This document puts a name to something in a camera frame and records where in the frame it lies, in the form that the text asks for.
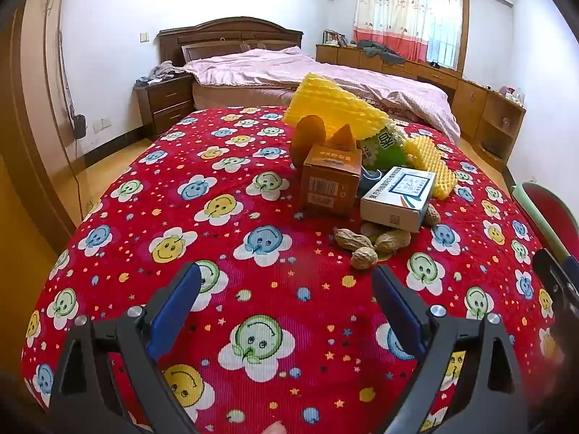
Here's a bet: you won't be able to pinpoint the brown oval fruit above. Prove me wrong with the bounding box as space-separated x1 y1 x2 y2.
289 115 326 166

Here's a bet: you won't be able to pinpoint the brown cardboard box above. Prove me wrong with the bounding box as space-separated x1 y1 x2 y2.
301 142 363 215

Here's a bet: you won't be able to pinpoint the wooden nightstand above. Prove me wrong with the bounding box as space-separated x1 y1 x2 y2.
133 73 196 139

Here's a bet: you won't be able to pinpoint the pink quilt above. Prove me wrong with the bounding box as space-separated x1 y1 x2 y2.
183 46 461 145

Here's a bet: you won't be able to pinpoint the barred window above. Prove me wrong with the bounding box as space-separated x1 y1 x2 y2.
425 0 469 71

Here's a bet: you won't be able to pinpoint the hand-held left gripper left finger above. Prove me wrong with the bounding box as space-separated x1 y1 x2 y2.
49 262 202 434

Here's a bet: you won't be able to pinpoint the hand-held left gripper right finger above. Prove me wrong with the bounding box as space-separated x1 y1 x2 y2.
371 264 528 434

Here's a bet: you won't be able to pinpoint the pale crumpled clothes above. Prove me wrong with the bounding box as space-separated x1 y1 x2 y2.
136 61 186 86

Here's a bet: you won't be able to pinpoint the red bin with green rim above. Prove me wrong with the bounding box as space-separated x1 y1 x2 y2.
511 182 579 263

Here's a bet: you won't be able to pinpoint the large yellow foam net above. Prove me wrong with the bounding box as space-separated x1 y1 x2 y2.
284 72 390 139

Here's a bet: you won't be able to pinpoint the red printed smiley blanket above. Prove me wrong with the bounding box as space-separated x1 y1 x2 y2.
20 106 566 434

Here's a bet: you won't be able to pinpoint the small yellow foam net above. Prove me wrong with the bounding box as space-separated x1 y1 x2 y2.
404 136 458 200

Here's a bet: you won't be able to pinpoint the wooden door frame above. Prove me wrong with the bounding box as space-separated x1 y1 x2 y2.
0 0 77 245

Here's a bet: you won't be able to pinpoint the wooden bed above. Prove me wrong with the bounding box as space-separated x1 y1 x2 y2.
157 17 462 145

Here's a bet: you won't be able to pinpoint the long wooden cabinet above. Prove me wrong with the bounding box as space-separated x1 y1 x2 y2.
315 44 527 173

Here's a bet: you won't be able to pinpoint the dark grey clothes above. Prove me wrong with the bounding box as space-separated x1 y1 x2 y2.
357 40 405 65

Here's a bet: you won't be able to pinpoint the green snack packet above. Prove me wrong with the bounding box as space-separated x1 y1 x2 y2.
359 120 414 170

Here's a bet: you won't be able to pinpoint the floral curtain with red hem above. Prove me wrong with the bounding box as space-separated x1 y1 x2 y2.
354 0 432 61

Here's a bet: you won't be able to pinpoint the white carton box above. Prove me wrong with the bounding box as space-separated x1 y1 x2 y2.
360 166 436 233

